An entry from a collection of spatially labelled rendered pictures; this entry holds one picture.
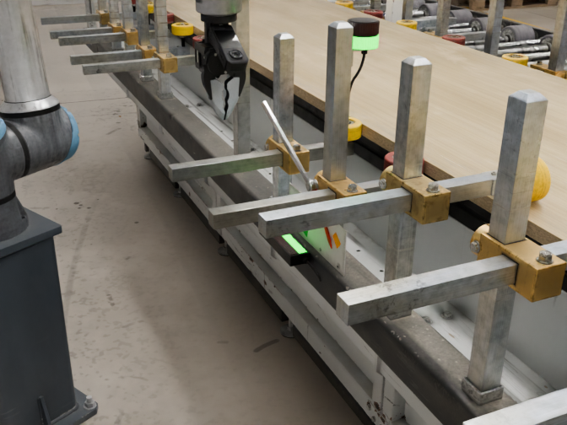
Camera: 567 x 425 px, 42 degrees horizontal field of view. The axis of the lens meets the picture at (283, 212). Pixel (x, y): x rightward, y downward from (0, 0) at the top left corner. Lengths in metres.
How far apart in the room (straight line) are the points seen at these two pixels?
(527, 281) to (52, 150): 1.31
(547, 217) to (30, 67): 1.26
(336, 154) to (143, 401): 1.12
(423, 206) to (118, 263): 1.99
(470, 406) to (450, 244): 0.45
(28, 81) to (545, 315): 1.31
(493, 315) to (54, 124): 1.25
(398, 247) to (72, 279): 1.86
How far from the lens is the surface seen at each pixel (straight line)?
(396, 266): 1.28
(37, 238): 1.92
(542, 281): 1.00
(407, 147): 1.19
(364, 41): 1.38
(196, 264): 2.94
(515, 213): 1.02
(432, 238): 1.57
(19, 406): 2.12
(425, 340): 1.29
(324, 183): 1.46
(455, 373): 1.23
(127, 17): 3.04
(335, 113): 1.40
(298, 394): 2.27
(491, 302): 1.09
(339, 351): 2.16
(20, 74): 1.93
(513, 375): 1.39
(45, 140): 1.94
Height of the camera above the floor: 1.43
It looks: 25 degrees down
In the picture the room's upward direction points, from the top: 1 degrees clockwise
